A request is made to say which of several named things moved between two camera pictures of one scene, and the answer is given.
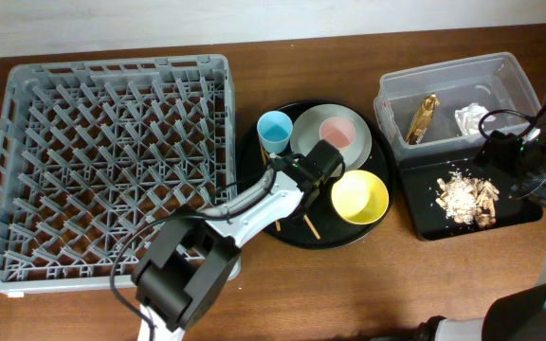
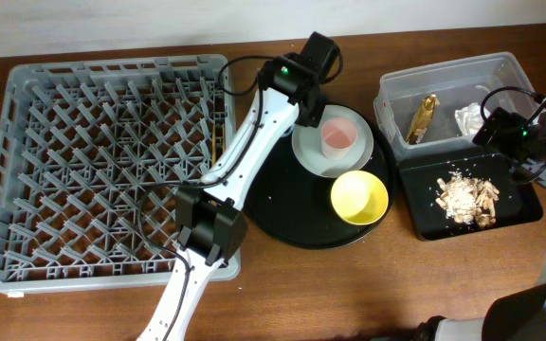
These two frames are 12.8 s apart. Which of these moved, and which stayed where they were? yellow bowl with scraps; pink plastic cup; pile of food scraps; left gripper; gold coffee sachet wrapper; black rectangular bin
Moved: left gripper
Stayed: pink plastic cup; yellow bowl with scraps; pile of food scraps; black rectangular bin; gold coffee sachet wrapper
